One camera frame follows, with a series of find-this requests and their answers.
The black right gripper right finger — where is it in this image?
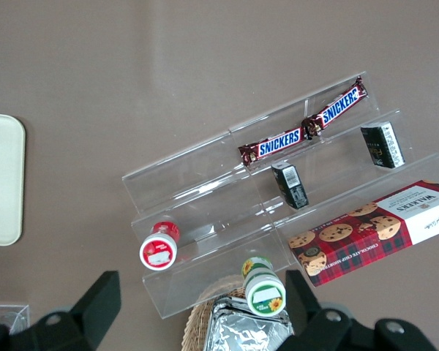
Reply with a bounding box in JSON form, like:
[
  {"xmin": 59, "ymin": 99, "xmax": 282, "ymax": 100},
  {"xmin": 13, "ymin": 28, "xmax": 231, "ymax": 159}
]
[{"xmin": 277, "ymin": 270, "xmax": 354, "ymax": 351}]

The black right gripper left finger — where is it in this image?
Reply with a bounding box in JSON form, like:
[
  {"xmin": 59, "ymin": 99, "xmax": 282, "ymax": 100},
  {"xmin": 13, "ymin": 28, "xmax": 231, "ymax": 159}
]
[{"xmin": 31, "ymin": 270, "xmax": 122, "ymax": 351}]

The foil-wrapped sandwich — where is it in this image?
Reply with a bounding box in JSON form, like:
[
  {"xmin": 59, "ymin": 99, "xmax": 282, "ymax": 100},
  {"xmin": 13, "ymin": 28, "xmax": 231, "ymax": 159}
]
[{"xmin": 202, "ymin": 295, "xmax": 295, "ymax": 351}]

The woven wicker basket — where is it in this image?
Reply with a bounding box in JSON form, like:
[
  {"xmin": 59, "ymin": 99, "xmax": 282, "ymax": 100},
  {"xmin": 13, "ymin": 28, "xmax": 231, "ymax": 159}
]
[{"xmin": 181, "ymin": 287, "xmax": 247, "ymax": 351}]

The cream plastic tray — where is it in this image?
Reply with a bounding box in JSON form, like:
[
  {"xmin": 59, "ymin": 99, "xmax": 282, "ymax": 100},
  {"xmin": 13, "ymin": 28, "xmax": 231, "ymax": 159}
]
[{"xmin": 0, "ymin": 112, "xmax": 26, "ymax": 246}]

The green sunflower lidded cup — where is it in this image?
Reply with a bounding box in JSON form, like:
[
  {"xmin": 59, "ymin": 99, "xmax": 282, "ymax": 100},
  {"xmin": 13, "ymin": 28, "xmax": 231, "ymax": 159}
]
[{"xmin": 241, "ymin": 256, "xmax": 287, "ymax": 317}]

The red lidded small cup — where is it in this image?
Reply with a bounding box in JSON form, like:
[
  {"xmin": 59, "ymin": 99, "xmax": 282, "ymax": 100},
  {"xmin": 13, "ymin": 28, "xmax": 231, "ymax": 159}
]
[{"xmin": 138, "ymin": 220, "xmax": 181, "ymax": 271}]

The clear plastic container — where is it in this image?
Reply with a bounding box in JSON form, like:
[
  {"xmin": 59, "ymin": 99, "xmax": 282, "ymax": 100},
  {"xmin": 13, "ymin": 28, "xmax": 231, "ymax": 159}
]
[{"xmin": 0, "ymin": 303, "xmax": 31, "ymax": 336}]

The Walkers red tartan cookie box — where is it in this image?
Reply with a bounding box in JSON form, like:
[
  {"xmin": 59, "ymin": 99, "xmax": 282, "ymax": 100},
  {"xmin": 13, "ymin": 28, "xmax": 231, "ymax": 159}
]
[{"xmin": 288, "ymin": 179, "xmax": 439, "ymax": 288}]

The small black barcode box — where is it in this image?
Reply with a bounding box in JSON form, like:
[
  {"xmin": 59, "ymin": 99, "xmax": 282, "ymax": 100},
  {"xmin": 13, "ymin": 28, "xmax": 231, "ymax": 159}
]
[{"xmin": 271, "ymin": 162, "xmax": 310, "ymax": 211}]

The clear acrylic stepped riser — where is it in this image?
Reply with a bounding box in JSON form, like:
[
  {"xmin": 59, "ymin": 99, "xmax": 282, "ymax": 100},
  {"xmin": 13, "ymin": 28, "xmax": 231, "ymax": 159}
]
[
  {"xmin": 228, "ymin": 70, "xmax": 439, "ymax": 290},
  {"xmin": 121, "ymin": 129, "xmax": 290, "ymax": 320}
]

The Snickers chocolate bar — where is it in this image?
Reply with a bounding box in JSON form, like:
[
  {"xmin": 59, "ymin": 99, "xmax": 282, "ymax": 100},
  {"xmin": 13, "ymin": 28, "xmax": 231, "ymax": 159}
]
[
  {"xmin": 301, "ymin": 75, "xmax": 369, "ymax": 138},
  {"xmin": 238, "ymin": 127, "xmax": 311, "ymax": 166}
]

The small black gold-print box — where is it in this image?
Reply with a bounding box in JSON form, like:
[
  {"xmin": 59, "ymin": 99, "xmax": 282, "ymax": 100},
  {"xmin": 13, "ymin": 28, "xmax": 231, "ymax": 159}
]
[{"xmin": 360, "ymin": 121, "xmax": 406, "ymax": 170}]

